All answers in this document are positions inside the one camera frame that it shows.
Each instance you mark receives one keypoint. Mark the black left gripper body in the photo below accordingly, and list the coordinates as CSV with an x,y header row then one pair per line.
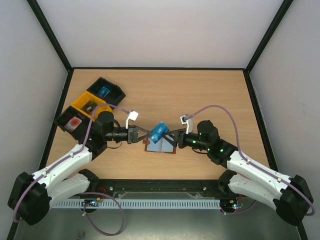
x,y
131,135

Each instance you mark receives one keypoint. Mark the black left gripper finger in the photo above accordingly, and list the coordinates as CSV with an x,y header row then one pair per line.
x,y
143,138
142,130

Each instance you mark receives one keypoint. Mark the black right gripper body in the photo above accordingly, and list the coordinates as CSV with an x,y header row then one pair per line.
x,y
180,138

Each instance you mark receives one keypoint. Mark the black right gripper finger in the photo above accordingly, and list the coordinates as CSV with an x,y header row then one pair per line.
x,y
175,133
171,139

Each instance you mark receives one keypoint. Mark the brown leather card holder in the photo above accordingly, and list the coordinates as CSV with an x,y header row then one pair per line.
x,y
162,146

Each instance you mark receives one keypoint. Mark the blue card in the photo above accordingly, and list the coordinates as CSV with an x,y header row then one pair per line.
x,y
103,92
158,131

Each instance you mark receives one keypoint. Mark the black credit card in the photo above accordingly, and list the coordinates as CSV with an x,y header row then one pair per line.
x,y
89,107

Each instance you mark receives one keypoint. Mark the red credit card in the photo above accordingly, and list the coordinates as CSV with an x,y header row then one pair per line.
x,y
72,124

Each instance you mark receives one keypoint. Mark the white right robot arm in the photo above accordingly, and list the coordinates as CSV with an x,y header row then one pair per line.
x,y
289,196

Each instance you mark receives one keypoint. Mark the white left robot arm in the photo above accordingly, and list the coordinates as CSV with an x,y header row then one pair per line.
x,y
33,195

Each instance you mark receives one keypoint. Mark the blue card in bin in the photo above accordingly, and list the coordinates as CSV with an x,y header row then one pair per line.
x,y
103,92

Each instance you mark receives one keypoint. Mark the black storage bin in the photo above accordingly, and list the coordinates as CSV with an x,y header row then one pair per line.
x,y
114,97
80,132

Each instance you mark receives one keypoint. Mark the yellow storage bin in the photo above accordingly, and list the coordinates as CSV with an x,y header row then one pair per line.
x,y
84,98

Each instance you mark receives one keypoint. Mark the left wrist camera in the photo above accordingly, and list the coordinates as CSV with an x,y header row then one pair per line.
x,y
132,116

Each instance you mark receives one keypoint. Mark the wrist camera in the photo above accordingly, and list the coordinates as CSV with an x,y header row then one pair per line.
x,y
187,121
132,116

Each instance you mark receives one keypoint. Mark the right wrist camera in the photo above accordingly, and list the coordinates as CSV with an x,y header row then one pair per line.
x,y
187,121

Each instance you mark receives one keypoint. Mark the black enclosure frame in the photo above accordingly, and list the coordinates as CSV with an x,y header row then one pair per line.
x,y
284,7

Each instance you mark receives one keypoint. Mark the white slotted cable duct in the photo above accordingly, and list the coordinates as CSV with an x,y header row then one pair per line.
x,y
197,204

